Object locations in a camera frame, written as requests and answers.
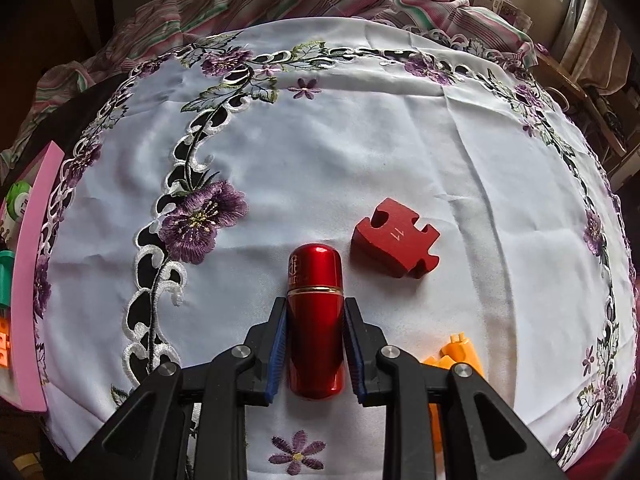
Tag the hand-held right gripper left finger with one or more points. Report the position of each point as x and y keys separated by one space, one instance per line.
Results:
x=277 y=355

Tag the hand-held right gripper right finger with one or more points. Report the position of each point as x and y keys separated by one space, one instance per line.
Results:
x=356 y=360

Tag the red metallic capsule case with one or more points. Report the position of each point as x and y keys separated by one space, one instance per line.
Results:
x=315 y=320

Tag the pink storage box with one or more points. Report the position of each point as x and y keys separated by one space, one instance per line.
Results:
x=35 y=260

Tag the orange plastic toy piece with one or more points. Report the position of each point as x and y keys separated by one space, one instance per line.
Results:
x=457 y=352

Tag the red puzzle piece block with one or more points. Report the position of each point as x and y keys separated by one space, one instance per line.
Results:
x=390 y=240

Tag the white embroidered floral tablecloth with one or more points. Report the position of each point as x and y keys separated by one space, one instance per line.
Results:
x=400 y=135

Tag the maroon cloth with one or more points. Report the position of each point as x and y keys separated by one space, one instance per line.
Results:
x=610 y=445

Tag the orange building blocks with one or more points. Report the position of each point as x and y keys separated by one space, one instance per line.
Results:
x=4 y=342

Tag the wooden rack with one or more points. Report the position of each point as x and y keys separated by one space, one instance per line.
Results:
x=620 y=130

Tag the wooden side table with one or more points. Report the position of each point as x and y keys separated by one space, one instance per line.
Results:
x=565 y=75

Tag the small purple item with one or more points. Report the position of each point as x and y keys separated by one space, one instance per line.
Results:
x=540 y=50

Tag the small pink white carton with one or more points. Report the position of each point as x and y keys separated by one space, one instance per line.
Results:
x=515 y=10

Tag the beige curtain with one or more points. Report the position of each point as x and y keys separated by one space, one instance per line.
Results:
x=600 y=35

